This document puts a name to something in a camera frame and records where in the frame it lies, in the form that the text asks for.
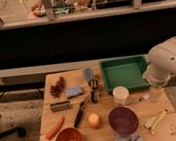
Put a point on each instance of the green plastic tray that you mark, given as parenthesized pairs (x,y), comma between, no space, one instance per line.
(124,72)

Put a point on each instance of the purple bowl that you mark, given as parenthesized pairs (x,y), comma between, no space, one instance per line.
(123,120)

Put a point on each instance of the blue dish brush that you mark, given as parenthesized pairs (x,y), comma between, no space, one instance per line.
(93,84)

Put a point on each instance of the green box on far table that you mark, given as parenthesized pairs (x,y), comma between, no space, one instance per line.
(63,9)

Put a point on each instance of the metal spoon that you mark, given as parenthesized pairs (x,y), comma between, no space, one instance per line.
(143,98)

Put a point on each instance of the blue sponge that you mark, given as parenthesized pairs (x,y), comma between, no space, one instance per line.
(74,91)

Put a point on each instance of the black handled knife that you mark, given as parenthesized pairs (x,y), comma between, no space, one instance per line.
(80,113)

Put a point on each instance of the bunch of dark grapes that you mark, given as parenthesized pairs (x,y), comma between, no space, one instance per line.
(58,88)

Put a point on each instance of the black chair base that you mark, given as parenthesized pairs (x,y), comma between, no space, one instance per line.
(2,123)

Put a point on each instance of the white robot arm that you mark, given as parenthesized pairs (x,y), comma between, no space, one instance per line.
(162,65)

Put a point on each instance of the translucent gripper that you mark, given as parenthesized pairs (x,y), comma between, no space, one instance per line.
(155,93)

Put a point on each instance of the yellow banana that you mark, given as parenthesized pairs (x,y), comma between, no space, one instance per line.
(154,121)

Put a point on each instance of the white lidded cup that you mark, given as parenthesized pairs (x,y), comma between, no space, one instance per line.
(120,94)

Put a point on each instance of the yellow apple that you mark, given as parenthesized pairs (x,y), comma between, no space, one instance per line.
(94,120)

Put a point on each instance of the orange carrot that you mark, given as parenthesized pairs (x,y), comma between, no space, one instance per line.
(51,133)

